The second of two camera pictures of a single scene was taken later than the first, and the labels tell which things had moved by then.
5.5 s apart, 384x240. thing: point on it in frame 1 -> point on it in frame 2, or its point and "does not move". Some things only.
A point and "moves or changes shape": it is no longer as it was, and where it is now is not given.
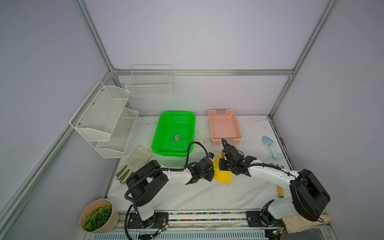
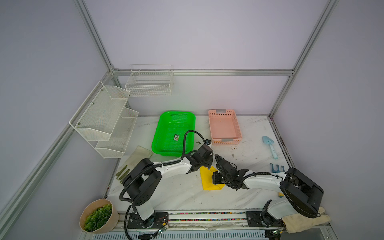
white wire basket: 150,80 does not move
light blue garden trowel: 270,141 does not move
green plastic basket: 174,131 does not move
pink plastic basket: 224,124 does not move
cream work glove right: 296,223 does not move
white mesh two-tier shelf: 103,121 does not move
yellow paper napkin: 224,176 moves or changes shape
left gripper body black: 208,176 -> 207,163
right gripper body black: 225,165 -> 218,179
